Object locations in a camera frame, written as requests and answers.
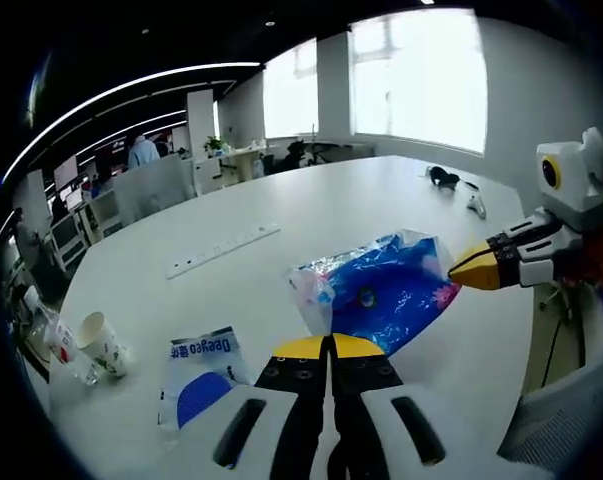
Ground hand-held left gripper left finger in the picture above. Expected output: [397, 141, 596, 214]
[200, 334, 330, 480]

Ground narrow bright window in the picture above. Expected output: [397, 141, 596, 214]
[263, 39, 318, 139]

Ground white paper cup green print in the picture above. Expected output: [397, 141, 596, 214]
[75, 311, 131, 379]

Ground curved ceiling light strip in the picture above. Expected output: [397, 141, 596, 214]
[3, 62, 262, 186]

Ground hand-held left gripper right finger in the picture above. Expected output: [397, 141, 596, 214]
[330, 333, 461, 480]

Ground grey mesh office chair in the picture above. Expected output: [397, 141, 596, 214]
[495, 344, 603, 476]

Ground grey partition panel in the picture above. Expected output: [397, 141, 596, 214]
[113, 159, 197, 226]

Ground blue tissue packet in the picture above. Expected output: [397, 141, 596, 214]
[286, 228, 462, 357]

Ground white office chair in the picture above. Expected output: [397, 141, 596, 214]
[50, 214, 90, 266]

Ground black office chair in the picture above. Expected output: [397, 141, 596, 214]
[285, 140, 307, 169]

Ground clear plastic water bottle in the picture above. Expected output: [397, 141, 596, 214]
[23, 285, 102, 386]

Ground black headphones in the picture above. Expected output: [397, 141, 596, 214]
[425, 165, 460, 189]

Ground wet wipes packet blue lid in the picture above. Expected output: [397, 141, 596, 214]
[156, 325, 255, 431]

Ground white table socket strip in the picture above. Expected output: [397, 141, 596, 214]
[165, 224, 281, 280]

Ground person's right hand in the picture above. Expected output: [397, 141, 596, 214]
[553, 219, 603, 296]

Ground wide bright window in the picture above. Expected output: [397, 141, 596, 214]
[348, 9, 487, 154]

